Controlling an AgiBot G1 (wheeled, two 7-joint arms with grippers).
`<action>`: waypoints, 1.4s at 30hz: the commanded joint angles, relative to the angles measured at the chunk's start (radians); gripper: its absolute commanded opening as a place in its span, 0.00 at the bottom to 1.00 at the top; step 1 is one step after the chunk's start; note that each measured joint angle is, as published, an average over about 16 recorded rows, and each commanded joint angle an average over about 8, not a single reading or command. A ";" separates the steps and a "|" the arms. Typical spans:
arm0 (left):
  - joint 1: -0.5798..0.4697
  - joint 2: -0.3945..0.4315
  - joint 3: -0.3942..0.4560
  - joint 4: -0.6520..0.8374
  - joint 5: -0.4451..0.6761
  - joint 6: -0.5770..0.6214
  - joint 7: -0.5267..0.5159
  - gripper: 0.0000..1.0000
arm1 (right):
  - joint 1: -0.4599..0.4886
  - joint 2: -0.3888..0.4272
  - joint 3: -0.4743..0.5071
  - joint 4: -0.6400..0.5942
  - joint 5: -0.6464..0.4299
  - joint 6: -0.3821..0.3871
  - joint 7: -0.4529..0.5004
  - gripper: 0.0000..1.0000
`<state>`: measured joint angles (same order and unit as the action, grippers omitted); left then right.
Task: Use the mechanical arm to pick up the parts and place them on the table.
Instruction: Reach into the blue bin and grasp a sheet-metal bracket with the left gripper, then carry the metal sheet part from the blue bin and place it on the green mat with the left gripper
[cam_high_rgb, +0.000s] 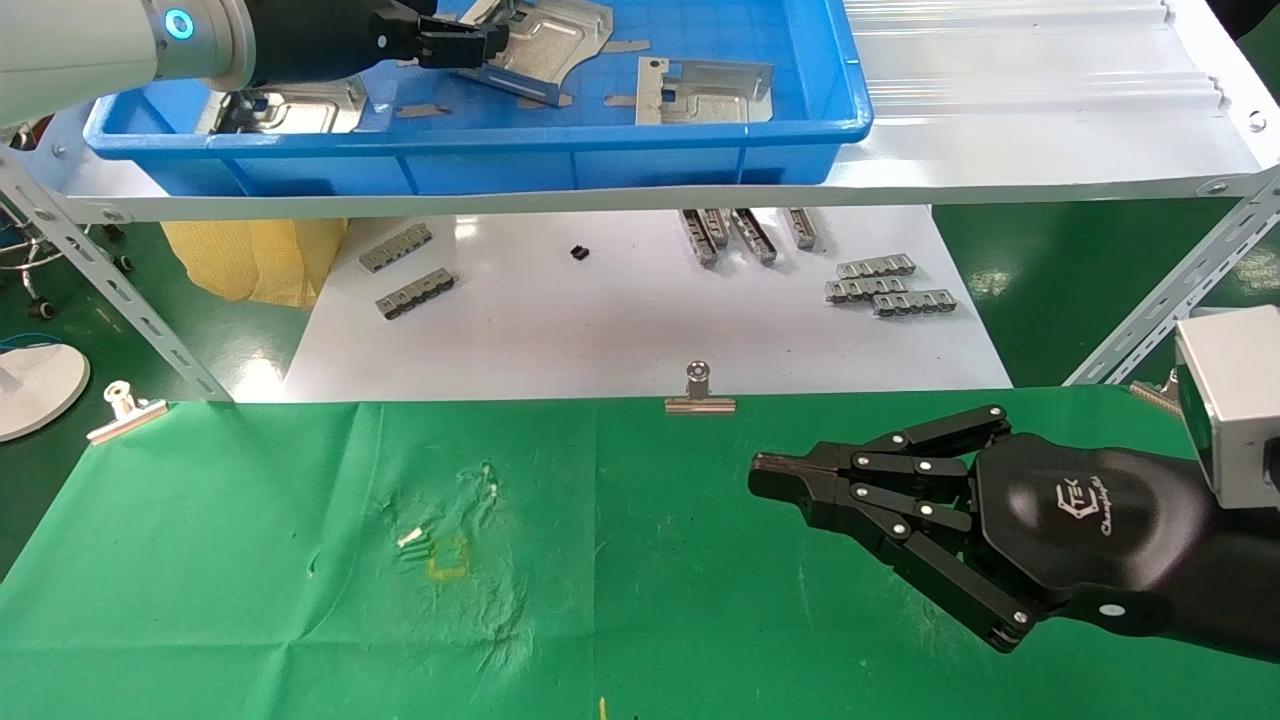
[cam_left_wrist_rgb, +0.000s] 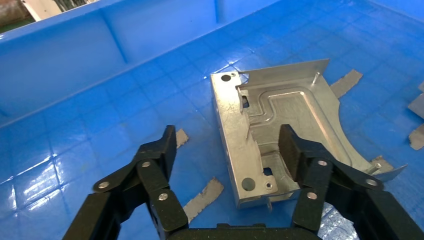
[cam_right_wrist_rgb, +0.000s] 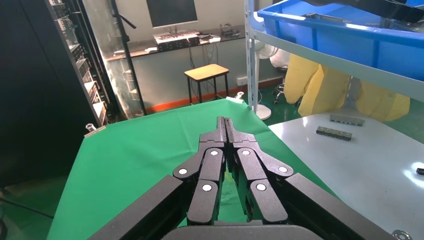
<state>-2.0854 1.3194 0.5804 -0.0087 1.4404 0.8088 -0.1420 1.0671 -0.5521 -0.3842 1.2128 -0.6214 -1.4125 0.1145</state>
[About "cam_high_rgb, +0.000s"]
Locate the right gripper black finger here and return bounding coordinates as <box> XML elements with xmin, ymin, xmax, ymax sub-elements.
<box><xmin>750</xmin><ymin>480</ymin><xmax>1036</xmax><ymax>653</ymax></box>
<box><xmin>750</xmin><ymin>405</ymin><xmax>1013</xmax><ymax>483</ymax></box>

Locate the white metal shelf board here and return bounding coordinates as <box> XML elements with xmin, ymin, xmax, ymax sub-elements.
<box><xmin>45</xmin><ymin>0</ymin><xmax>1280</xmax><ymax>223</ymax></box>

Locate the blue plastic bin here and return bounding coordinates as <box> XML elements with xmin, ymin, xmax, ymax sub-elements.
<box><xmin>83</xmin><ymin>0</ymin><xmax>874</xmax><ymax>198</ymax></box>

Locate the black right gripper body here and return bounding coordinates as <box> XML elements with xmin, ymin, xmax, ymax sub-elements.
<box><xmin>972</xmin><ymin>437</ymin><xmax>1216</xmax><ymax>641</ymax></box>

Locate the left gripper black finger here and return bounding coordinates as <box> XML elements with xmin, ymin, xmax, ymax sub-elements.
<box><xmin>415</xmin><ymin>40</ymin><xmax>509</xmax><ymax>71</ymax></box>
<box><xmin>415</xmin><ymin>15</ymin><xmax>496</xmax><ymax>43</ymax></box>

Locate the silver binder clip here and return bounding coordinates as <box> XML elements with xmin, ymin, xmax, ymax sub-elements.
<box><xmin>1130</xmin><ymin>370</ymin><xmax>1186</xmax><ymax>413</ymax></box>
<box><xmin>86</xmin><ymin>380</ymin><xmax>169</xmax><ymax>446</ymax></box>
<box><xmin>664</xmin><ymin>361</ymin><xmax>737</xmax><ymax>416</ymax></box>

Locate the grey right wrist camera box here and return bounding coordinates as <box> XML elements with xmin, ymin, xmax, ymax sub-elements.
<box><xmin>1173</xmin><ymin>305</ymin><xmax>1280</xmax><ymax>511</ymax></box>

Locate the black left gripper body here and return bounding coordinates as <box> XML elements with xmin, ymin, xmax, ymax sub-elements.
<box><xmin>245</xmin><ymin>0</ymin><xmax>421</xmax><ymax>89</ymax></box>

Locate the stamped sheet metal bracket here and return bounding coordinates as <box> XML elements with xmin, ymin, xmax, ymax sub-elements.
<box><xmin>210</xmin><ymin>78</ymin><xmax>369</xmax><ymax>136</ymax></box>
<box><xmin>636</xmin><ymin>57</ymin><xmax>776</xmax><ymax>127</ymax></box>
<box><xmin>455</xmin><ymin>0</ymin><xmax>614</xmax><ymax>109</ymax></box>

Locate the wheeled stool base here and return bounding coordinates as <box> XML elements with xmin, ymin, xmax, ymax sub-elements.
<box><xmin>0</xmin><ymin>225</ymin><xmax>136</xmax><ymax>321</ymax></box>

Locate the yellow mesh bag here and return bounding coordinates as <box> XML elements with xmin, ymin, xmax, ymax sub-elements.
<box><xmin>160</xmin><ymin>218</ymin><xmax>349</xmax><ymax>308</ymax></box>

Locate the white glossy shelf board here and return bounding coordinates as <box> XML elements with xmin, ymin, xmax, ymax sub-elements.
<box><xmin>283</xmin><ymin>205</ymin><xmax>1013</xmax><ymax>403</ymax></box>

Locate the clear corrugated plastic sheet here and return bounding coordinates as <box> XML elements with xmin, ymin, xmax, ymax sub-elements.
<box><xmin>840</xmin><ymin>0</ymin><xmax>1229</xmax><ymax>126</ymax></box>

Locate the white round base plate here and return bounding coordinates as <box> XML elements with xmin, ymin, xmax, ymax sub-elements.
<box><xmin>0</xmin><ymin>342</ymin><xmax>90</xmax><ymax>443</ymax></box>

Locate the green table cloth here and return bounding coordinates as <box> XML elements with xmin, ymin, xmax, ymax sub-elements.
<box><xmin>0</xmin><ymin>385</ymin><xmax>1280</xmax><ymax>720</ymax></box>

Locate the white slotted shelf post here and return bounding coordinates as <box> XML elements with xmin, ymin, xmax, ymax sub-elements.
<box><xmin>0</xmin><ymin>150</ymin><xmax>233</xmax><ymax>403</ymax></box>
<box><xmin>1062</xmin><ymin>165</ymin><xmax>1280</xmax><ymax>388</ymax></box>

